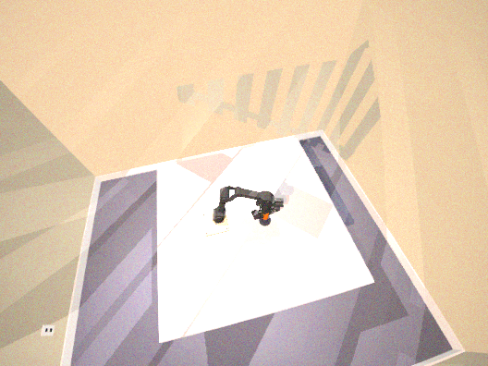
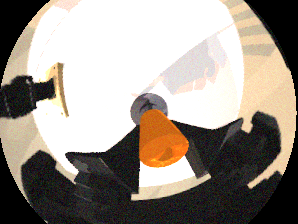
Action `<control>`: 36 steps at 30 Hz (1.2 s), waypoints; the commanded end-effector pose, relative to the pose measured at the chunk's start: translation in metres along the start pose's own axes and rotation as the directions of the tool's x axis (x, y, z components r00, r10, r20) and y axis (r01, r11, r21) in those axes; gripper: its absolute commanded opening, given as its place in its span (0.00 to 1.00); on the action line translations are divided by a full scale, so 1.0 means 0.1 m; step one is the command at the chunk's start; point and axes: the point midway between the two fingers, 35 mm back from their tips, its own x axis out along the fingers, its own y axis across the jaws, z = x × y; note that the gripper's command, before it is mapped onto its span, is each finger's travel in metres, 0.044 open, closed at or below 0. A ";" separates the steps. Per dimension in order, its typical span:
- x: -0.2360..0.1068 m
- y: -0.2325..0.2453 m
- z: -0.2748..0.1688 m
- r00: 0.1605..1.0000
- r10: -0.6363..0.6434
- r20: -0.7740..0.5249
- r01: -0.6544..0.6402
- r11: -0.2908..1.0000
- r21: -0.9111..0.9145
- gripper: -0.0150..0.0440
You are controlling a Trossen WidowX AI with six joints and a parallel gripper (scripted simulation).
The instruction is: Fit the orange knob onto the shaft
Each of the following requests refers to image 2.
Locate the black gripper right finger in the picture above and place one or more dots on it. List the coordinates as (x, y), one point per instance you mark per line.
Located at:
(205, 144)

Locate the orange cylinder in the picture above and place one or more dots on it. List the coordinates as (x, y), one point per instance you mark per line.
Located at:
(161, 144)

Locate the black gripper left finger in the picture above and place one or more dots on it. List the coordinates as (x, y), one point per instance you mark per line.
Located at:
(122, 161)

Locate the black round pedestal with short shaft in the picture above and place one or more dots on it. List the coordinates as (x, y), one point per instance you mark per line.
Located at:
(145, 102)

